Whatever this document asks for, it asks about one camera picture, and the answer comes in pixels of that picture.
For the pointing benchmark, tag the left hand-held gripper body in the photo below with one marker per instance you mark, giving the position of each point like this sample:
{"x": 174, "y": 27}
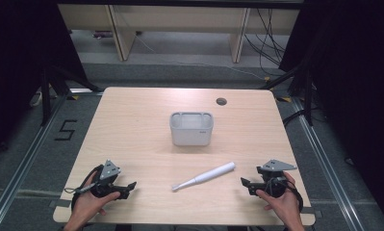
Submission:
{"x": 108, "y": 170}

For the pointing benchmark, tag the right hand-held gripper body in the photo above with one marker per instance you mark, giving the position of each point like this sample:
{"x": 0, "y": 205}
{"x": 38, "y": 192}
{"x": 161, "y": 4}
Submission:
{"x": 273, "y": 174}

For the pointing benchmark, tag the person's right hand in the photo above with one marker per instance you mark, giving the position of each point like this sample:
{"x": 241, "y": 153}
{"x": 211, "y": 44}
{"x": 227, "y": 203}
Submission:
{"x": 284, "y": 205}

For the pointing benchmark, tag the person's left hand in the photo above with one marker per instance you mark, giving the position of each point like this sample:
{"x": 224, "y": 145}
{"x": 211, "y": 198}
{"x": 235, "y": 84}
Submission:
{"x": 90, "y": 202}

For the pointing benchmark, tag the white electric toothbrush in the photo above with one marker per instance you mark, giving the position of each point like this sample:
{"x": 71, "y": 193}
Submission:
{"x": 209, "y": 175}

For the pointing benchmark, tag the grey plastic holder box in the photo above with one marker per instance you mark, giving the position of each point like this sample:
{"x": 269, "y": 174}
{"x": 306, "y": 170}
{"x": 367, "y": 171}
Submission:
{"x": 191, "y": 131}

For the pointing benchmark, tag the yellow tape piece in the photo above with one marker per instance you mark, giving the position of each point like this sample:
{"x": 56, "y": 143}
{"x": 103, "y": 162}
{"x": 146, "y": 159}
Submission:
{"x": 284, "y": 99}
{"x": 72, "y": 97}

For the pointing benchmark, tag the black metal stand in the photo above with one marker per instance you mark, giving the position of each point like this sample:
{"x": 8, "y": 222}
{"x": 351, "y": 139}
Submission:
{"x": 307, "y": 96}
{"x": 46, "y": 96}

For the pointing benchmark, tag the black curtain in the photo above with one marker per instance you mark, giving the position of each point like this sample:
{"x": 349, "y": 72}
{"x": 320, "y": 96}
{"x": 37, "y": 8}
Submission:
{"x": 16, "y": 64}
{"x": 356, "y": 80}

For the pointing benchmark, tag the metal floor rail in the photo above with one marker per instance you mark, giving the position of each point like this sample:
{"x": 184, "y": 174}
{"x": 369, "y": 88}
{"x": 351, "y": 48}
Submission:
{"x": 327, "y": 166}
{"x": 22, "y": 160}

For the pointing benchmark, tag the light wooden desk frame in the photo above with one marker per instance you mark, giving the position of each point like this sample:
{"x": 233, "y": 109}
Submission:
{"x": 180, "y": 19}

